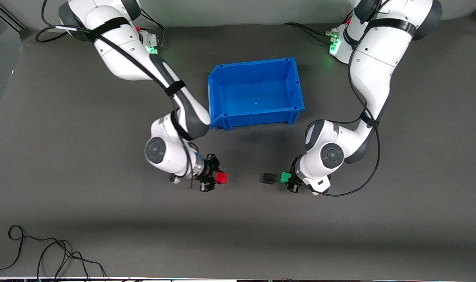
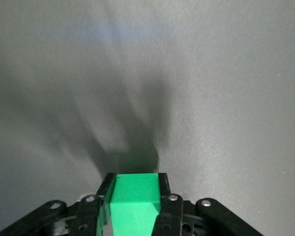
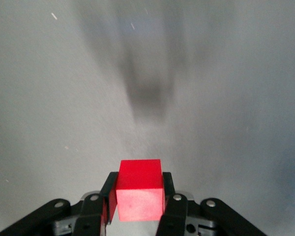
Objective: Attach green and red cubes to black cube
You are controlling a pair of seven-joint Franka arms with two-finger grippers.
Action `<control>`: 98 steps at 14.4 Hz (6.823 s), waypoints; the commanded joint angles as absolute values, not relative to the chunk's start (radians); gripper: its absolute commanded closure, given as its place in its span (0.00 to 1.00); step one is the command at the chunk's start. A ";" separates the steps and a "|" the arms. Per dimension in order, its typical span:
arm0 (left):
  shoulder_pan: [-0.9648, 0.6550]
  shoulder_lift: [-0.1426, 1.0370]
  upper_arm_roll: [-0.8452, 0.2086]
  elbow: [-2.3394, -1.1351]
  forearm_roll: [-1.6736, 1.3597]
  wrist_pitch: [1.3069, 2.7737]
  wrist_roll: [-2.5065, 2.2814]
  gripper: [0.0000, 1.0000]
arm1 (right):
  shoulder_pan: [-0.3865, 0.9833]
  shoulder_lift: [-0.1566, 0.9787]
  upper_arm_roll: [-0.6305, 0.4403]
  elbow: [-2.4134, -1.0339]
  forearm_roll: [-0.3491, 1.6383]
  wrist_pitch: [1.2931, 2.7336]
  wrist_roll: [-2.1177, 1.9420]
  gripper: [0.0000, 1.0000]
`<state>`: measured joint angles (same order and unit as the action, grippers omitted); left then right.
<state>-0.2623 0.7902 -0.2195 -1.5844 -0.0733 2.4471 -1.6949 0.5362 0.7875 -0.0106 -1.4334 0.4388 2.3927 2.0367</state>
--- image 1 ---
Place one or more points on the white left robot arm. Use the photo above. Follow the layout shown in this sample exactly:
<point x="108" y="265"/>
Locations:
<point x="373" y="66"/>

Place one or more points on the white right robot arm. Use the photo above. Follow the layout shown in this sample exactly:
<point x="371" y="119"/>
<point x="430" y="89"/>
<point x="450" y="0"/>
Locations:
<point x="124" y="51"/>

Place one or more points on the small green cube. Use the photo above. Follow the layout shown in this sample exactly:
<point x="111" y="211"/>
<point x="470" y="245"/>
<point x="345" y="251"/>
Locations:
<point x="286" y="177"/>

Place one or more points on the small black cube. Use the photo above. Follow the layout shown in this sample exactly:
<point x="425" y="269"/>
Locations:
<point x="266" y="178"/>

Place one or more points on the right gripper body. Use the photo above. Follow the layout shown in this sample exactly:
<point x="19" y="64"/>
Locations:
<point x="209" y="172"/>

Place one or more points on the blue plastic storage bin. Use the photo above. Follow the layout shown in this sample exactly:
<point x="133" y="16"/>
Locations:
<point x="257" y="98"/>

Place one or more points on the dark grey table mat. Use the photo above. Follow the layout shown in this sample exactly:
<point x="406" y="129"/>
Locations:
<point x="238" y="219"/>

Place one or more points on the small red cube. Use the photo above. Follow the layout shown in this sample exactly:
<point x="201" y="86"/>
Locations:
<point x="222" y="178"/>

